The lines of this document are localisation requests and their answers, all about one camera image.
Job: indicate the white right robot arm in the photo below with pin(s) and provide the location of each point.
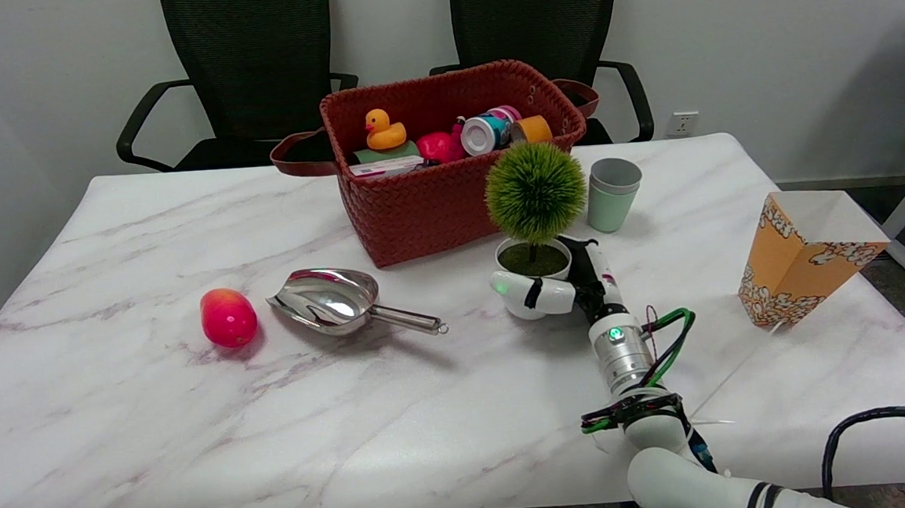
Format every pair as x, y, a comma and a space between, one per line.
624, 361

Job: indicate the grey plastic cup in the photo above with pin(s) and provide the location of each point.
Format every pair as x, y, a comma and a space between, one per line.
616, 173

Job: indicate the orange popcorn box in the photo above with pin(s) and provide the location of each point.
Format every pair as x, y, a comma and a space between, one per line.
775, 266

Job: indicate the long white zip tie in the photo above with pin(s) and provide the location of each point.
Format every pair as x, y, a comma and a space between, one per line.
710, 423

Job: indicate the shiny metal scoop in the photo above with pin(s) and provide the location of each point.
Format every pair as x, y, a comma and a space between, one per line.
329, 297

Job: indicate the white wall socket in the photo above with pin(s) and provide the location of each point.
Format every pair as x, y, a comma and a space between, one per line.
682, 124

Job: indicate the white and pink carton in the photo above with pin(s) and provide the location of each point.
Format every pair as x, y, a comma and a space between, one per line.
388, 166

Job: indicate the black mesh office chair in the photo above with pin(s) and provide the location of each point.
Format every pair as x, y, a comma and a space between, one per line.
532, 13
252, 54

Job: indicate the yellow rubber duck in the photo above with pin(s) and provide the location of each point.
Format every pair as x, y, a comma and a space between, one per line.
384, 135

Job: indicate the pale green plastic cup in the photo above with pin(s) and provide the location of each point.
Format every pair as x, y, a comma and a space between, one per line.
613, 213

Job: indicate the red toy mango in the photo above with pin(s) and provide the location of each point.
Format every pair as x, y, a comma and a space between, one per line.
229, 319

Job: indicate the pink plastic toy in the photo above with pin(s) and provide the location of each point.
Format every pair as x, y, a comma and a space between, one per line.
436, 146

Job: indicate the jar with pink lid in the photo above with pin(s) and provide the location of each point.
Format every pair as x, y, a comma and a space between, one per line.
505, 112

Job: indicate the can with white lid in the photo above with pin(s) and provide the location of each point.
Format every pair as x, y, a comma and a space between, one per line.
480, 135

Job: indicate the green flat block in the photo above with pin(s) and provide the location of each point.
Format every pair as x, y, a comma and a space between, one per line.
401, 152

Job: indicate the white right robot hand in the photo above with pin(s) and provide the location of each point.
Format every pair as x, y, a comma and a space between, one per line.
595, 277

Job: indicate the green ball plant white pot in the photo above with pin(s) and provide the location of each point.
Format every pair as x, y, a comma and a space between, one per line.
535, 190

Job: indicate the orange tape roll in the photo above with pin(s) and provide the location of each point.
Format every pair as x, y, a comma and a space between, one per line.
535, 127

